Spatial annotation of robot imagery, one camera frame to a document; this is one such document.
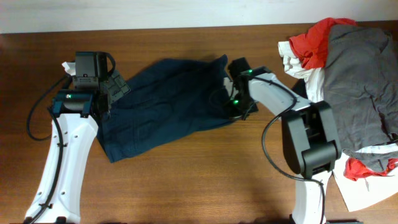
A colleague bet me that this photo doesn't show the dark blue shorts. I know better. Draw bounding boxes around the dark blue shorts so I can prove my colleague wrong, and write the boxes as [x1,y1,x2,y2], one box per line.
[97,55,258,162]

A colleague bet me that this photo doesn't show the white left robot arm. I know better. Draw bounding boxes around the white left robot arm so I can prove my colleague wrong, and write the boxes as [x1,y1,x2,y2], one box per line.
[24,70,130,223]

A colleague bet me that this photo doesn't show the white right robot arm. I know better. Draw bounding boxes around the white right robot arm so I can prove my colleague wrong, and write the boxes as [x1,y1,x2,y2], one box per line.
[228,64,341,223]

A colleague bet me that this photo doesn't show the black garment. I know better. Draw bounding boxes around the black garment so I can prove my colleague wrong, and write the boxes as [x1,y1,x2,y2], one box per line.
[291,79,310,102]

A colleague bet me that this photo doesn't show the red garment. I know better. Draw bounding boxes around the red garment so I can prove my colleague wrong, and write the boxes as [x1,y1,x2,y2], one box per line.
[289,17,357,70]

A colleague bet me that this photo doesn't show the grey garment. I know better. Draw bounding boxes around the grey garment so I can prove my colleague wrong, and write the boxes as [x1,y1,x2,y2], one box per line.
[323,25,397,172]

